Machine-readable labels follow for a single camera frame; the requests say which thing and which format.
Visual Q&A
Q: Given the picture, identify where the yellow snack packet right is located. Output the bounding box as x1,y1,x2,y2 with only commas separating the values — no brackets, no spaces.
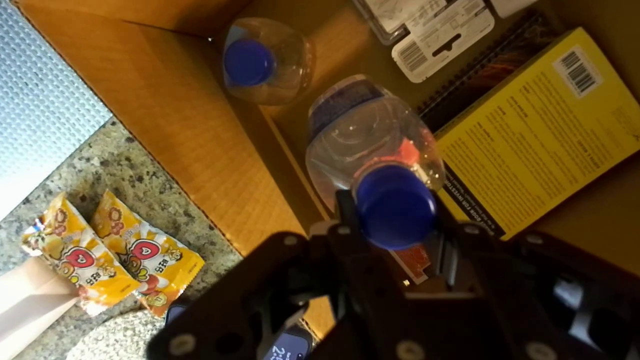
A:
92,190,204,315

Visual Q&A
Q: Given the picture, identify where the packaged item with barcode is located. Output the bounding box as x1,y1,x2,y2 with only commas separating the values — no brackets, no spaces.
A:
352,0,537,84

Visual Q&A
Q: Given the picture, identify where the yellow snack packet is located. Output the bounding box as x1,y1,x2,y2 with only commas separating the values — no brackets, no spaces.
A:
92,190,204,315
20,193,138,315

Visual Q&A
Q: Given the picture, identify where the yellow snack packet left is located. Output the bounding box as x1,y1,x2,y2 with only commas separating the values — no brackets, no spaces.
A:
20,193,138,315

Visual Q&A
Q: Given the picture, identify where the clear bottle blue cap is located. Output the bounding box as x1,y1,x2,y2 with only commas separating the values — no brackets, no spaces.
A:
222,18,313,105
303,73,447,252

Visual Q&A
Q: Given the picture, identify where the white cardboard storage box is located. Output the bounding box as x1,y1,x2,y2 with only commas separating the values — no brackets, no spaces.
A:
9,0,640,276

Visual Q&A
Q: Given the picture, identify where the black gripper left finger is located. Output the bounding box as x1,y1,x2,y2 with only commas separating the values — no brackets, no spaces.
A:
333,190,361,266

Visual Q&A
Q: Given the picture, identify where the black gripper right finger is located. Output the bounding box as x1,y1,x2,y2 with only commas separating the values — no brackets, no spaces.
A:
436,218,461,280

